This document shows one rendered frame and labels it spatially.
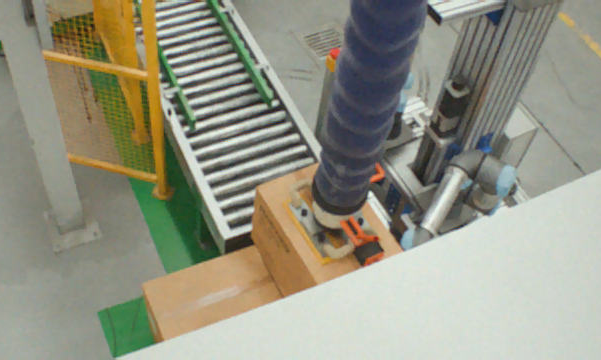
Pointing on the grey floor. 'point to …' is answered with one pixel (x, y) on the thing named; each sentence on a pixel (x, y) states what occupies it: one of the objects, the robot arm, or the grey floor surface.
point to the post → (324, 98)
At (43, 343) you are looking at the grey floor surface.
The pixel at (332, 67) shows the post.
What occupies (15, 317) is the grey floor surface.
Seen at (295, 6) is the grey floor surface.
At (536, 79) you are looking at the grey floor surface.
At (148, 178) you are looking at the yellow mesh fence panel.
